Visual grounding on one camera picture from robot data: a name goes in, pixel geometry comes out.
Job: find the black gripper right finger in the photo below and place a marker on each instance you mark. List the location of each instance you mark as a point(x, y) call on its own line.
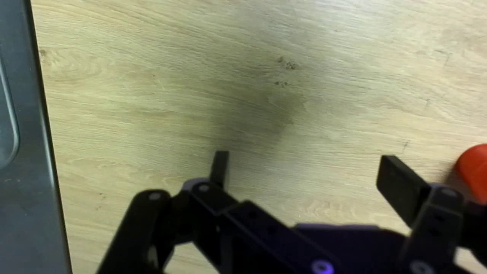
point(434, 214)

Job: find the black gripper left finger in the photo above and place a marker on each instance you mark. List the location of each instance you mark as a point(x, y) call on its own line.
point(236, 238)

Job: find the orange cup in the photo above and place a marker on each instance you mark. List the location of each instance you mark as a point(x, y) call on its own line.
point(472, 170)

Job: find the stainless steel sink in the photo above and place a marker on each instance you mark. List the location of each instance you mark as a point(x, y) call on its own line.
point(32, 231)

